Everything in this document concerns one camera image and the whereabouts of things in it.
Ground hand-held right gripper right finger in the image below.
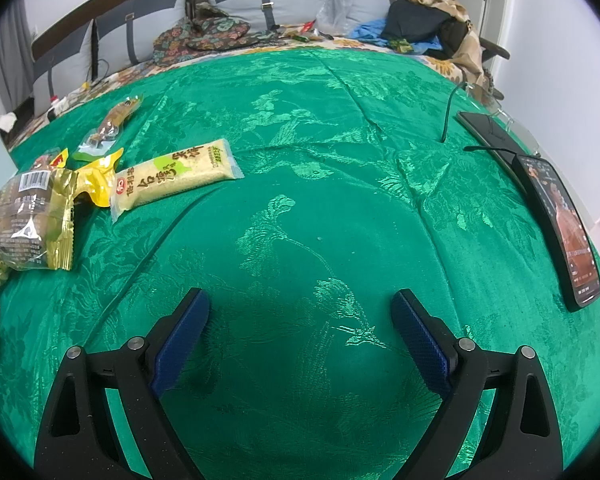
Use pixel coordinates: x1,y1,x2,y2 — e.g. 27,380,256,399
390,288,566,480

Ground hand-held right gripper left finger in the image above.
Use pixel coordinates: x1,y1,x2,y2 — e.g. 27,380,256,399
34,287,211,480

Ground gold bread packet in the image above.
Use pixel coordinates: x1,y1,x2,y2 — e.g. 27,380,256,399
0,167,78,273

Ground cream rice cracker packet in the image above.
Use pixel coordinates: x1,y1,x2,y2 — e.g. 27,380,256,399
109,138,245,223

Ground yellow snack packet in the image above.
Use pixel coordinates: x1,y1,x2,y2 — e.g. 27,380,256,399
49,147,126,208

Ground green patterned blanket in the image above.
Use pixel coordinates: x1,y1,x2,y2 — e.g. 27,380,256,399
0,42,600,480

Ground black smartphone with lit screen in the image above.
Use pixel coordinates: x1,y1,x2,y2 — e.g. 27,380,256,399
511,154,600,311

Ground clear packet with brown snack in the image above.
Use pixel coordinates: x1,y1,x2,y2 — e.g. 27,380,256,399
72,94,145,162

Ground clear eyeglasses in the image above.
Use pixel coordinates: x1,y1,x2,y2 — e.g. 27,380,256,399
462,82,516,126

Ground grey curtain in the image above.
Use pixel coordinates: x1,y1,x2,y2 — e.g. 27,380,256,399
0,0,38,126

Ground black chair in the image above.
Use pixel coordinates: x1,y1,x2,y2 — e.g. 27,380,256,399
477,37,511,61

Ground dark floral quilt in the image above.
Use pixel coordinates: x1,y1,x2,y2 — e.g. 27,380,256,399
152,2,281,66

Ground blue cloth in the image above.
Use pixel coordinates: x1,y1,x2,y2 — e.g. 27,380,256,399
350,19,443,53

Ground black bag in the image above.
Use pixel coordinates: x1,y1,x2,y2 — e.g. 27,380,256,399
380,0,468,58

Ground red green wrapper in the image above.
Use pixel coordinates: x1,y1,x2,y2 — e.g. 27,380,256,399
280,21,337,43

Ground clear plastic bag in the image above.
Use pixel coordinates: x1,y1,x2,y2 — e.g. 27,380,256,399
315,0,361,36

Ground black cable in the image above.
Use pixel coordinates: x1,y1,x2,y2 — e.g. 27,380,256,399
464,146,518,158
439,81,473,143

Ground white charging cable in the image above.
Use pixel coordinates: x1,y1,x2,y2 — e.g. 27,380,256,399
65,77,112,103

